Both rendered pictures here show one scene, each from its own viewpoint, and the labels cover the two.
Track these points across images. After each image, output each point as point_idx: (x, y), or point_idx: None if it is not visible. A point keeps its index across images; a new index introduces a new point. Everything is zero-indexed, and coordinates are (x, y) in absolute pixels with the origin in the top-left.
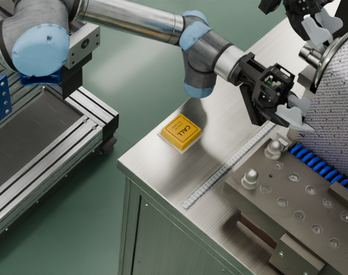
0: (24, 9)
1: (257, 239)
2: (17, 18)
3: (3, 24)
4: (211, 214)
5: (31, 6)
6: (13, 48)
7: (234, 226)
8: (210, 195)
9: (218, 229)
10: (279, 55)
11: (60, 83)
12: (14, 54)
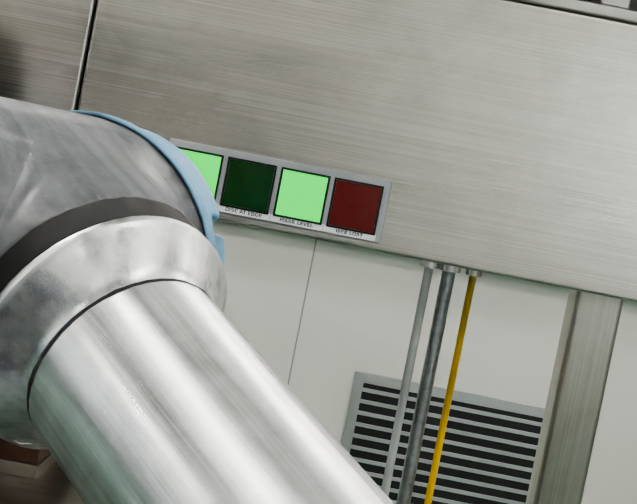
0: (23, 124)
1: (52, 465)
2: (77, 151)
3: (125, 193)
4: (48, 500)
5: (4, 102)
6: (208, 214)
7: (47, 481)
8: None
9: (77, 494)
10: None
11: None
12: (216, 234)
